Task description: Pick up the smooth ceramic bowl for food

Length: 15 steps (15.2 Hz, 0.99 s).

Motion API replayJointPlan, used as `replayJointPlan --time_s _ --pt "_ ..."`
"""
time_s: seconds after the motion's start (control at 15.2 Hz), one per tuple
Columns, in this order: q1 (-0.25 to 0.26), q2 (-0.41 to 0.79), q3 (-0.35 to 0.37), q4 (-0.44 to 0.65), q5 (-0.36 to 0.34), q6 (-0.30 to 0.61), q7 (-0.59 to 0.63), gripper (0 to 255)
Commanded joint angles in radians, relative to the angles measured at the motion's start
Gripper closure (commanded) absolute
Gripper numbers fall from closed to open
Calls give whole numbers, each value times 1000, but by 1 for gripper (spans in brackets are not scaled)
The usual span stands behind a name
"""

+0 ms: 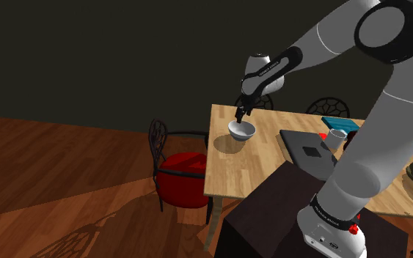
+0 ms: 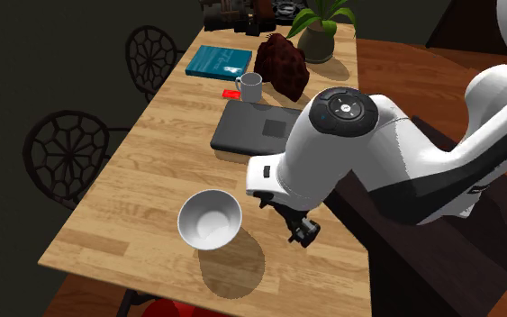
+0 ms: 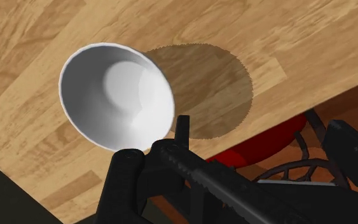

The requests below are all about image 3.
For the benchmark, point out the red stool with black legs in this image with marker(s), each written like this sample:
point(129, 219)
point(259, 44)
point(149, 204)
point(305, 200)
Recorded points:
point(259, 145)

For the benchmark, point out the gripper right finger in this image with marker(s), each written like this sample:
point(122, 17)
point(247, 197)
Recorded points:
point(352, 152)

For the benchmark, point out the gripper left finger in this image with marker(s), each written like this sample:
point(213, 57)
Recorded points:
point(124, 183)

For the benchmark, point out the white bowl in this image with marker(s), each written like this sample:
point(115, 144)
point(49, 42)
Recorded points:
point(116, 96)

